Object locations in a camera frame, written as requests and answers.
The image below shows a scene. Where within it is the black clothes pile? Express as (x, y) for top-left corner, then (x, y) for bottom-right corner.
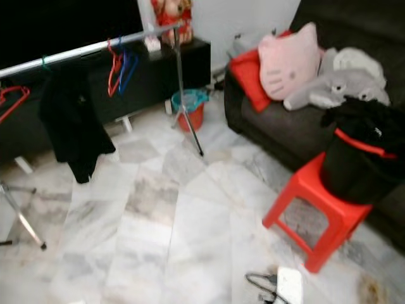
(320, 97), (405, 159)

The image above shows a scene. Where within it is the silver metal clothes rack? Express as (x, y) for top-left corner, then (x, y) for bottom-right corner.
(0, 22), (205, 251)

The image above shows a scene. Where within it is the black TV cabinet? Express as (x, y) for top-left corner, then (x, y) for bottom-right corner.
(0, 38), (211, 168)

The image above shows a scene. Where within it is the grey white plush animal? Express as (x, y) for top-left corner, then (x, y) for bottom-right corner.
(283, 46), (392, 111)

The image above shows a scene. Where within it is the red plastic stool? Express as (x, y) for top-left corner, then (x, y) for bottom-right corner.
(261, 152), (374, 274)

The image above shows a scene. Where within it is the pink cat face cushion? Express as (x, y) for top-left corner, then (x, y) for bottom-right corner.
(258, 22), (323, 101)

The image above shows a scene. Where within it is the light grey pillow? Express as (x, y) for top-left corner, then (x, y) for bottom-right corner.
(230, 32), (260, 58)

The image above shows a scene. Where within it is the red laughing buddha figurine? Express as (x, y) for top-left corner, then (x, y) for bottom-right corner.
(151, 0), (194, 46)

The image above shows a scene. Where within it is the red plastic bucket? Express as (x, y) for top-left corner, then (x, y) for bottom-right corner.
(173, 104), (206, 132)

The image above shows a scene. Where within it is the white pink tissue box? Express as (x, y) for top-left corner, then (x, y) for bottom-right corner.
(144, 37), (162, 53)

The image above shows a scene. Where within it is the red plastic hanger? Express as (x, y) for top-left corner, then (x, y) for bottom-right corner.
(108, 39), (126, 98)
(0, 85), (31, 122)

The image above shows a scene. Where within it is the teal plastic bucket liner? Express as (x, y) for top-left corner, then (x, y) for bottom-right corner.
(171, 89), (208, 111)

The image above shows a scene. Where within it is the black laundry bucket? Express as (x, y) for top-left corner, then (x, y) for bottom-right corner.
(320, 136), (396, 205)

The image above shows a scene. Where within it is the black flat television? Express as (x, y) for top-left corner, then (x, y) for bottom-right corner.
(0, 0), (145, 72)

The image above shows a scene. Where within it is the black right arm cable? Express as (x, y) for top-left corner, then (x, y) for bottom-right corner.
(246, 272), (282, 304)

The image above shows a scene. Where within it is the blue plastic hanger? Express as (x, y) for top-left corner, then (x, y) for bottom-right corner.
(117, 39), (140, 96)

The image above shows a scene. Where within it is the dark grey fabric sofa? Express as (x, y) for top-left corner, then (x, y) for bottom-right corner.
(225, 0), (405, 235)

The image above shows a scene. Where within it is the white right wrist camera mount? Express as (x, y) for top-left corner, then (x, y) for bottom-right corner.
(277, 267), (303, 304)

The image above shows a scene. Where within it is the black t-shirt green logo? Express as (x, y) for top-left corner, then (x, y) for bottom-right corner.
(38, 60), (116, 184)

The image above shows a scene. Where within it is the red cushion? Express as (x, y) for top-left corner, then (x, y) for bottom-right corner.
(230, 30), (292, 113)

